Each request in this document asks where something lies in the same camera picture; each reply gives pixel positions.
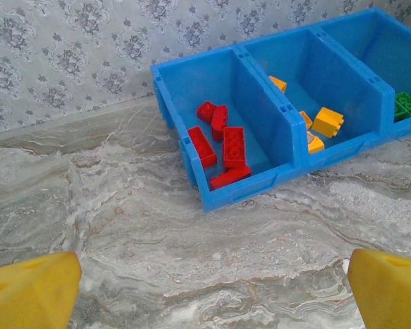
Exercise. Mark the blue three-compartment plastic bin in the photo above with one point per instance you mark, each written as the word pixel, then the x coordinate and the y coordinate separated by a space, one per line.
pixel 260 103

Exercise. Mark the yellow lego brick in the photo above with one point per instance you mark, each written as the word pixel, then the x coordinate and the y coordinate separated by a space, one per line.
pixel 327 121
pixel 305 120
pixel 315 144
pixel 278 84

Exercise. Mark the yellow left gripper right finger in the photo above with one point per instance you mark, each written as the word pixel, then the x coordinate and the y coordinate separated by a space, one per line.
pixel 394 294

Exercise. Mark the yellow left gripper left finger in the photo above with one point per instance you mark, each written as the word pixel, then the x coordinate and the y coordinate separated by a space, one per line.
pixel 31 294

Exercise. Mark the small red lego brick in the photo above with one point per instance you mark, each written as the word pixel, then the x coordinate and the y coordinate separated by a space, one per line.
pixel 205 111

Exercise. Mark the small green lego brick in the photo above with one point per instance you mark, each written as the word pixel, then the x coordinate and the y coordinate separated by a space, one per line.
pixel 405 106

